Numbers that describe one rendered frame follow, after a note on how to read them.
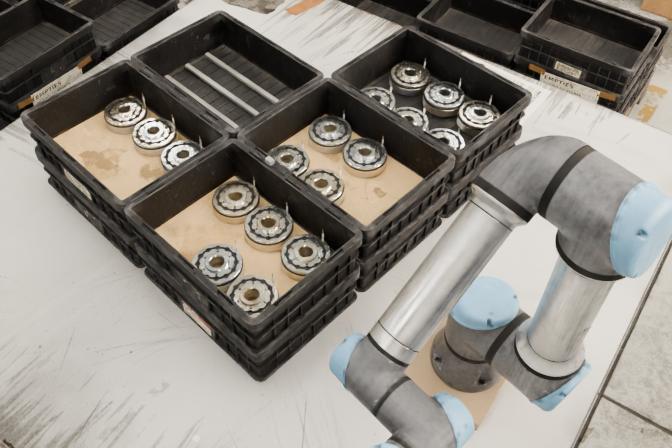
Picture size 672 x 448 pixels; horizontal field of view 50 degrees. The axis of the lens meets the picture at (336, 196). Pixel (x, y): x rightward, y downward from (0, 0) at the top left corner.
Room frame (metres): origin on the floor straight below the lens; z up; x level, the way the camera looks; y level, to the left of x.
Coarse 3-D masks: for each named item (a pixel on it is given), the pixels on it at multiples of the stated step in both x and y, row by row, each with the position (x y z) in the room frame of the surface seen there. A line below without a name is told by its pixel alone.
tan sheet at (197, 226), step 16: (192, 208) 1.03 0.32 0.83; (208, 208) 1.03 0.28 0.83; (176, 224) 0.98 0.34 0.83; (192, 224) 0.98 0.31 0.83; (208, 224) 0.98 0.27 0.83; (224, 224) 0.98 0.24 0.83; (240, 224) 0.98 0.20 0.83; (176, 240) 0.94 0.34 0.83; (192, 240) 0.94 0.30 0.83; (208, 240) 0.94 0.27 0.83; (224, 240) 0.94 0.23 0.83; (240, 240) 0.94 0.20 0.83; (192, 256) 0.89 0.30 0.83; (256, 256) 0.90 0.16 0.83; (272, 256) 0.90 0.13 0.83; (256, 272) 0.86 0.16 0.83; (288, 288) 0.82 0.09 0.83
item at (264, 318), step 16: (224, 144) 1.13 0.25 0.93; (240, 144) 1.13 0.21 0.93; (256, 160) 1.08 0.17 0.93; (176, 176) 1.03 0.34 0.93; (304, 192) 0.99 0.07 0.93; (128, 208) 0.94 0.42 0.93; (320, 208) 0.95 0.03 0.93; (144, 224) 0.90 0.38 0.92; (352, 224) 0.91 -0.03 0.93; (160, 240) 0.86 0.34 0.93; (352, 240) 0.87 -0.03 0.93; (176, 256) 0.82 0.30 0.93; (336, 256) 0.83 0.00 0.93; (192, 272) 0.78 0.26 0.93; (320, 272) 0.79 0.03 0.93; (208, 288) 0.75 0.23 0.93; (304, 288) 0.76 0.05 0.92; (224, 304) 0.72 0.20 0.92; (272, 304) 0.72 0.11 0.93; (288, 304) 0.73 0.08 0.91; (240, 320) 0.69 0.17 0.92; (256, 320) 0.68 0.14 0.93
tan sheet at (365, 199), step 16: (304, 128) 1.29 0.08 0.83; (288, 144) 1.24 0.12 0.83; (304, 144) 1.24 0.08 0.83; (320, 160) 1.18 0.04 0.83; (336, 160) 1.19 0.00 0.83; (352, 176) 1.14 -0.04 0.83; (384, 176) 1.14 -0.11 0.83; (400, 176) 1.14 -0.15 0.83; (416, 176) 1.14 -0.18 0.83; (352, 192) 1.09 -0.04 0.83; (368, 192) 1.09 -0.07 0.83; (384, 192) 1.09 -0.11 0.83; (400, 192) 1.09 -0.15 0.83; (352, 208) 1.04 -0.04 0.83; (368, 208) 1.04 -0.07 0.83; (384, 208) 1.04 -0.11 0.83; (368, 224) 0.99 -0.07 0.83
